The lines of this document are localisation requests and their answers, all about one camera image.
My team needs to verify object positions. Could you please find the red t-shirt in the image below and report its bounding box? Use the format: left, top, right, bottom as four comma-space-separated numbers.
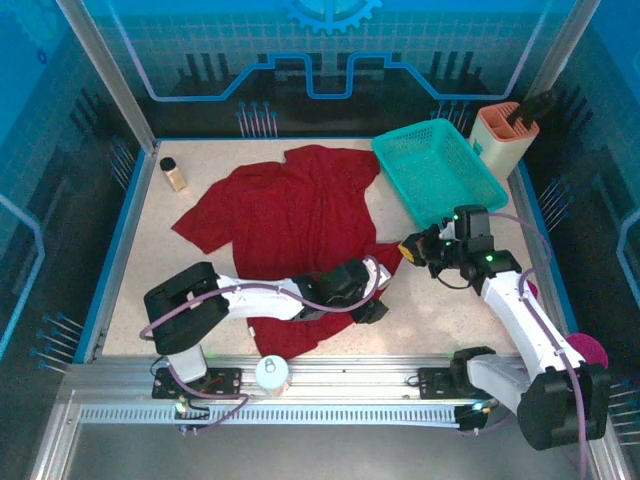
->
171, 144, 406, 361

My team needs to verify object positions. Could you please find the teal plastic lattice basket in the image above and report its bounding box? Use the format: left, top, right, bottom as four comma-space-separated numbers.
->
371, 118, 510, 230

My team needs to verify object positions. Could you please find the cream utensil holder orange rim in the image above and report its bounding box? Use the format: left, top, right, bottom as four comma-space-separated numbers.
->
468, 101, 541, 182

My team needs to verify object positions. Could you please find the tin can pull-tab lid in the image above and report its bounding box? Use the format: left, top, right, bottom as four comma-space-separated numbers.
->
254, 354, 293, 396

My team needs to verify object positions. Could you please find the pink goblet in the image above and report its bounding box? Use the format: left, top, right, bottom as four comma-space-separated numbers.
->
567, 331, 610, 371

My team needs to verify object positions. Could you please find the black controller box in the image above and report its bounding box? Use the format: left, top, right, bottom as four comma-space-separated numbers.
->
455, 399, 494, 435
173, 399, 211, 436

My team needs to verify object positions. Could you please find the spice jar black lid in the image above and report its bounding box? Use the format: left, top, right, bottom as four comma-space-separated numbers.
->
158, 156, 189, 193

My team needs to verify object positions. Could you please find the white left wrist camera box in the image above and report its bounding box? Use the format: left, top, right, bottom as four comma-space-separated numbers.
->
368, 258, 394, 291

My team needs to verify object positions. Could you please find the aluminium front rail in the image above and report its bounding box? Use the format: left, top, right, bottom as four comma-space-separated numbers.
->
62, 353, 604, 404

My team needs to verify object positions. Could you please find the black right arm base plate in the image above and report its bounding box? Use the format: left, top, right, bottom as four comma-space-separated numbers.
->
417, 366, 481, 401

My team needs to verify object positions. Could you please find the white slotted cable duct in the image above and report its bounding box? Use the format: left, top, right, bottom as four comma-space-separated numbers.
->
78, 404, 464, 427

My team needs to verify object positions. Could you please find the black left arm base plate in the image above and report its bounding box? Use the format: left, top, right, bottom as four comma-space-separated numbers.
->
151, 366, 245, 401

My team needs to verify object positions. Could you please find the black utensil handle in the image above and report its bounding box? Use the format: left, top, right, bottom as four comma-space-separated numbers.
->
507, 89, 564, 126

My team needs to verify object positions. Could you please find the aluminium frame post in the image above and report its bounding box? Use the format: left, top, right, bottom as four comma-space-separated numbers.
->
528, 0, 604, 104
54, 0, 161, 154

